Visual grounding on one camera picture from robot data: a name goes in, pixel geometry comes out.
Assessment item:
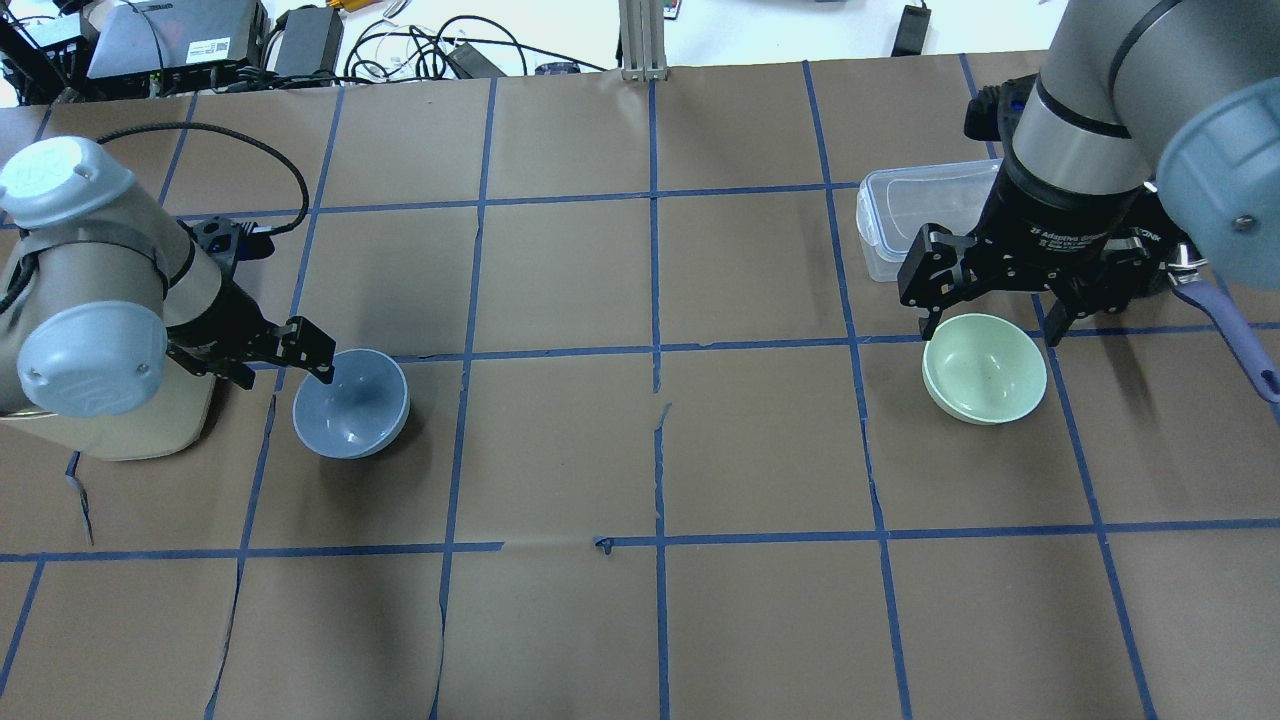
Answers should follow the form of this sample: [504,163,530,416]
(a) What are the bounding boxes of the green bowl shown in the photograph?
[922,313,1048,427]

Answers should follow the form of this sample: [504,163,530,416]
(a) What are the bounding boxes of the clear plastic food container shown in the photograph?
[855,159,1002,283]

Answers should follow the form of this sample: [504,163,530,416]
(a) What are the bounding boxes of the grey electronics box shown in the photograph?
[87,1,268,86]

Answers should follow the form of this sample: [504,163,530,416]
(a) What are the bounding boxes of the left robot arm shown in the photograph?
[1,136,335,418]

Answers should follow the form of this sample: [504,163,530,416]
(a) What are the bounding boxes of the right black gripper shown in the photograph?
[897,160,1188,346]

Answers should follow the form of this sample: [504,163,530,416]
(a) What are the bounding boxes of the black power adapter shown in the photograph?
[270,6,343,79]

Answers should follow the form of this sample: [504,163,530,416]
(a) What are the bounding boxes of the black power brick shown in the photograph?
[890,1,932,56]

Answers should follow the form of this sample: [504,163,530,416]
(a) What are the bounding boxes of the tangled black cables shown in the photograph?
[346,12,611,85]

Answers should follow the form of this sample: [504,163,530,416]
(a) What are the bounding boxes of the dark blue saucepan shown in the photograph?
[1164,240,1279,405]

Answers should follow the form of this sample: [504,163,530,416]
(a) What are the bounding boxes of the black braided cable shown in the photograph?
[100,120,311,236]

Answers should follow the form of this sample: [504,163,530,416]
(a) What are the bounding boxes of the blue bowl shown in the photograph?
[292,348,410,460]

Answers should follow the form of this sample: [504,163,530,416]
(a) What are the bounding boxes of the cream toaster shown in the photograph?
[3,360,218,461]

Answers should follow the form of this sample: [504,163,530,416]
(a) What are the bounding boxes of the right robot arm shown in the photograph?
[897,1,1277,345]

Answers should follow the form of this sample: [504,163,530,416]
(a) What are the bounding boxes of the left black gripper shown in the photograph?
[166,217,337,391]

